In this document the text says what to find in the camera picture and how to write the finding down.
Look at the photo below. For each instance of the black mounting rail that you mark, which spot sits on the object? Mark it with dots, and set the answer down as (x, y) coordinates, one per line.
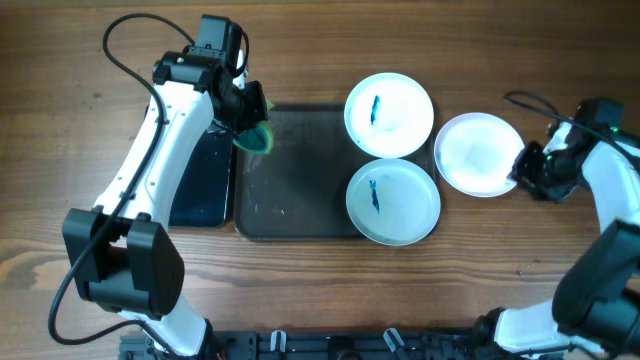
(391, 344)

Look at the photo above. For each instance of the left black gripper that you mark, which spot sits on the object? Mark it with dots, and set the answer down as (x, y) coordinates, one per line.
(257, 110)

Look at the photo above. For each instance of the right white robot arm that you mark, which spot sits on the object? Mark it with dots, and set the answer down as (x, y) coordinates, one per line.
(592, 308)

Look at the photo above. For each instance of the white plate top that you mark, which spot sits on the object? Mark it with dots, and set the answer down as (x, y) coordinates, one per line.
(389, 115)

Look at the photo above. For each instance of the dark brown serving tray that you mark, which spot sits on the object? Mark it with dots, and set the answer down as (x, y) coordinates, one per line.
(297, 191)

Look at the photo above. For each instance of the black water tub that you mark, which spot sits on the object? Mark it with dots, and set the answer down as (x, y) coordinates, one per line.
(187, 181)

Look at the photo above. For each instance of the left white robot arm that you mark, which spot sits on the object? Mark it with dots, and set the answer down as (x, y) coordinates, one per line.
(120, 253)

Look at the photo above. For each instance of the green yellow sponge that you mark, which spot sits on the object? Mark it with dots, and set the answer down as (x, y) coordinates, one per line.
(252, 132)

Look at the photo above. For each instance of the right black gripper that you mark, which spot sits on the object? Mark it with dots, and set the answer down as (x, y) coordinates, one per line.
(522, 172)

